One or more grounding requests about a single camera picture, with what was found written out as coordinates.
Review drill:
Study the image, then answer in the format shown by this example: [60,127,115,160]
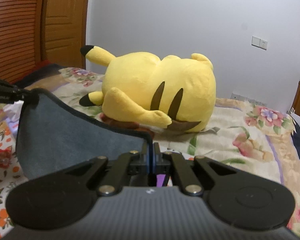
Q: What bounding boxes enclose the wooden door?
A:
[42,0,88,69]

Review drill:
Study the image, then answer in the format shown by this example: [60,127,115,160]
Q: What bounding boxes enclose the orange print white cloth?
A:
[0,121,27,239]

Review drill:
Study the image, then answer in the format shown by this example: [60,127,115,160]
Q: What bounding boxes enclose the purple grey microfibre towel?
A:
[15,87,171,188]

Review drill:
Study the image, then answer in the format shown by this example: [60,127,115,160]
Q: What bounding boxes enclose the white wall socket strip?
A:
[230,93,267,107]

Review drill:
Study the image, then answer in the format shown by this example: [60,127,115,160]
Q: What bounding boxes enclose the dark blue blanket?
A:
[13,63,65,88]

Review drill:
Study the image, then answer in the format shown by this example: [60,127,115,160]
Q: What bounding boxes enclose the wooden slatted headboard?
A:
[0,0,43,83]

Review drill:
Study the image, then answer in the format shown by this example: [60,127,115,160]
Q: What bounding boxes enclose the yellow Pikachu plush toy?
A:
[79,45,216,133]

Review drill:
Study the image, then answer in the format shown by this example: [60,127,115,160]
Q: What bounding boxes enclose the red candy wrapper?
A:
[0,146,12,170]

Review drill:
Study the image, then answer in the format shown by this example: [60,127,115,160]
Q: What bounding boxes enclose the pink tissue box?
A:
[3,100,24,137]

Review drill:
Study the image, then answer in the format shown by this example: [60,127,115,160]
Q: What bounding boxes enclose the white wall switch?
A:
[251,36,268,50]

